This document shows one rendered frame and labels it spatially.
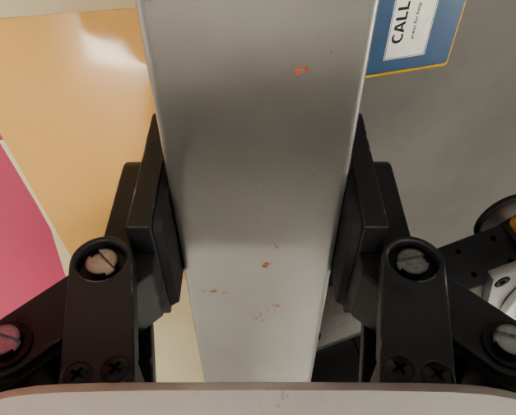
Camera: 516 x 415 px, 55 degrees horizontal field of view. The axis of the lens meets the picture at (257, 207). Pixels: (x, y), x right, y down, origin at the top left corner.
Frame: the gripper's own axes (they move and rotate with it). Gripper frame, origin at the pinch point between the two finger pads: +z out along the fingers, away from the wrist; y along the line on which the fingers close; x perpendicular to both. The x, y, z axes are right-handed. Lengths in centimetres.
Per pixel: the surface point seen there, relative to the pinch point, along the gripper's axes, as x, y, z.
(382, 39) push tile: -13.2, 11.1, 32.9
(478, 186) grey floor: -155, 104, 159
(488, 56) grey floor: -84, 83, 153
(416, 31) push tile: -12.9, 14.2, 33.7
